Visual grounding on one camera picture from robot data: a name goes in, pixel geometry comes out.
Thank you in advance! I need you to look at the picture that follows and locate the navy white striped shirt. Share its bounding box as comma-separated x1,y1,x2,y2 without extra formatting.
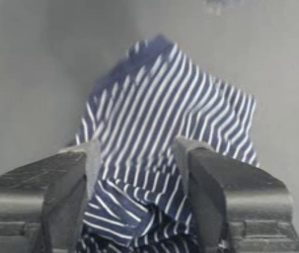
72,34,261,253

